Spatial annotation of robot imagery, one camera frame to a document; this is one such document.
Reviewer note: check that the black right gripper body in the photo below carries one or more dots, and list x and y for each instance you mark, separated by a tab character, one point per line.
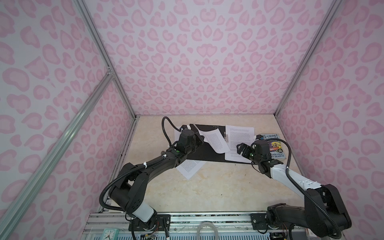
257	157

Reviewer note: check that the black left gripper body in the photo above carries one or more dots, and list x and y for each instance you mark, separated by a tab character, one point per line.
196	142

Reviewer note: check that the teal folder with black inside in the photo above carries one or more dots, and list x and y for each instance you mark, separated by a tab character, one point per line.
206	153

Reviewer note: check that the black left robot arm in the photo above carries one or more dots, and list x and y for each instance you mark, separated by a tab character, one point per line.
126	192

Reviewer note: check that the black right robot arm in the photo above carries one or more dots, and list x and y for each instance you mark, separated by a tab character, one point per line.
324	212

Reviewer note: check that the printed paper sheet back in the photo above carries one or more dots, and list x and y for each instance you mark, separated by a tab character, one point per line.
181	137

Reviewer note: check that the treehouse storey book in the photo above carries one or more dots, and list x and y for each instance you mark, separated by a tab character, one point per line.
275	146

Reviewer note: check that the blank white paper sheet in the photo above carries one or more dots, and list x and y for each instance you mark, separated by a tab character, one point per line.
190	167

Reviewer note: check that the small green clock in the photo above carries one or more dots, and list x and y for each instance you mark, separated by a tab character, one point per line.
110	234

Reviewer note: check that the left aluminium frame post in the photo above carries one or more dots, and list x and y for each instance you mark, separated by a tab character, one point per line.
91	27

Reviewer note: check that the aluminium frame post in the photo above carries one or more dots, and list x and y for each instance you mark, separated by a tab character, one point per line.
91	27
327	21

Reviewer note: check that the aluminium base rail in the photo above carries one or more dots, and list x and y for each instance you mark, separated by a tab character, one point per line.
193	226

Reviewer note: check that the right aluminium frame post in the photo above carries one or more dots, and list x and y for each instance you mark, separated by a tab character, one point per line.
327	21

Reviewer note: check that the diagonal aluminium frame bar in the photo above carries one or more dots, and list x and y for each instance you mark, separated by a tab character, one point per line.
21	204

